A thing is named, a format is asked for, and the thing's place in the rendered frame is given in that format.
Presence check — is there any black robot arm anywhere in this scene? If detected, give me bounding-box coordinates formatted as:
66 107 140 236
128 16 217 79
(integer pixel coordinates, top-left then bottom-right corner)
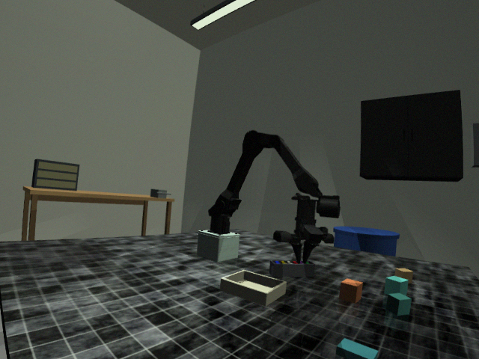
208 131 341 244

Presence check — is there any orange-brown cube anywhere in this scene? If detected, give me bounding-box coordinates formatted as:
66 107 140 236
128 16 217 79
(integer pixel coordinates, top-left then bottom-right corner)
339 279 363 303

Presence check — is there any cream square tray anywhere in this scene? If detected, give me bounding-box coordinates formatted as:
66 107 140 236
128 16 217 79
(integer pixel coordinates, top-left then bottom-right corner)
220 270 287 307

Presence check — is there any tan block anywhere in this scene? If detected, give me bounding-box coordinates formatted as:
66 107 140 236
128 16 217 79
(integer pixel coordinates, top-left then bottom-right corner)
394 268 413 283

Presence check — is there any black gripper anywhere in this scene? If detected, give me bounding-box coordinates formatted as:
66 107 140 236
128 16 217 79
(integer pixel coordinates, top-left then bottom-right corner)
273 215 334 264

